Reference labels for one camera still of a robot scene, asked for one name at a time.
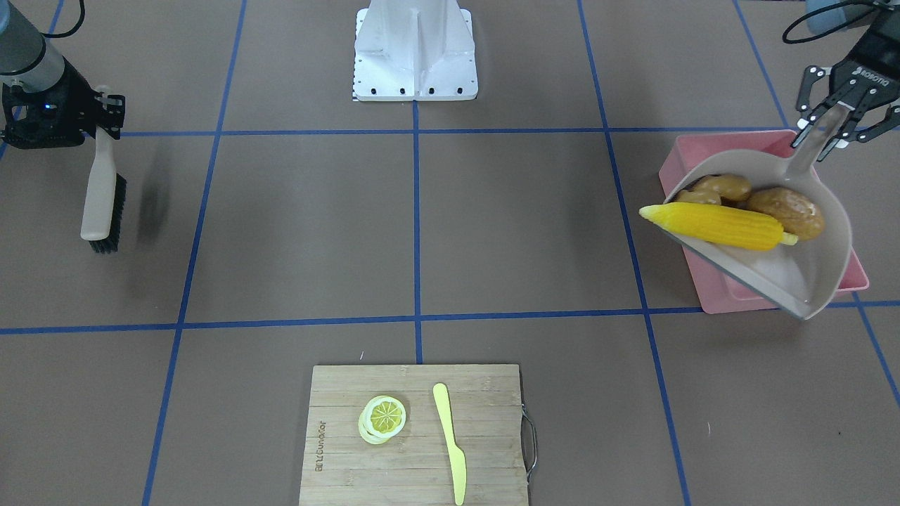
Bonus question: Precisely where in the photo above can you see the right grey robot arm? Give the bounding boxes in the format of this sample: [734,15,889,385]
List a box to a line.
[1,1,126,153]

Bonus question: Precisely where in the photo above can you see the yellow plastic knife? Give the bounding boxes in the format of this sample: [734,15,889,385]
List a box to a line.
[432,382,468,505]

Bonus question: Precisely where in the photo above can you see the yellow toy corn cob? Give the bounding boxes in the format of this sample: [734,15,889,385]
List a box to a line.
[638,202,799,251]

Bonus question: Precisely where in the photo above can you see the wooden cutting board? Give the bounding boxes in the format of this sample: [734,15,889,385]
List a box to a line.
[299,364,529,505]

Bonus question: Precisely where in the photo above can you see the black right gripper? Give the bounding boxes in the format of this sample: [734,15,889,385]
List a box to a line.
[2,61,127,150]

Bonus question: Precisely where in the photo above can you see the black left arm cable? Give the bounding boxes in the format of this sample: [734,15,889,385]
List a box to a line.
[782,0,880,44]

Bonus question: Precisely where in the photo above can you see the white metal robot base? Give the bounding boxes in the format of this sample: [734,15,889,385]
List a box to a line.
[352,1,479,102]

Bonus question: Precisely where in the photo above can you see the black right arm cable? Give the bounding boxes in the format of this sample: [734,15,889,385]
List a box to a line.
[46,0,86,39]

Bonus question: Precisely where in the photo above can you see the beige hand brush black bristles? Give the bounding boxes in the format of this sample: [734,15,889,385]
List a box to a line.
[80,127,127,255]

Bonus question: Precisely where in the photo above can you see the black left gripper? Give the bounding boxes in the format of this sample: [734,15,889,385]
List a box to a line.
[791,7,899,153]

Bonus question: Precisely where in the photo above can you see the yellow lemon slices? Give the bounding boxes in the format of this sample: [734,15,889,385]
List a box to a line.
[357,395,407,445]

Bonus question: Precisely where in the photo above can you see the tan toy ginger root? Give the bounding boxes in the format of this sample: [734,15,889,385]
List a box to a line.
[673,174,752,206]

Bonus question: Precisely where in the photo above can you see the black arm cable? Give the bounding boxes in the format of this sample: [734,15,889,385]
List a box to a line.
[46,0,86,39]
[782,0,880,44]

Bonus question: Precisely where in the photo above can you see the beige plastic dustpan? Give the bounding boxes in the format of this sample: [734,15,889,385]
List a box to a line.
[660,107,852,320]

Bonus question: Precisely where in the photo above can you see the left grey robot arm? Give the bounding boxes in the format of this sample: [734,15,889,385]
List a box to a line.
[782,1,899,161]

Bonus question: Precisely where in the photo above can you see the pink plastic bin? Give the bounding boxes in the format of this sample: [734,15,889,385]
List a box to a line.
[659,129,869,319]

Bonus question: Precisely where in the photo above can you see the brown toy potato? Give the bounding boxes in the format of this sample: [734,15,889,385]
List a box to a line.
[745,187,825,241]

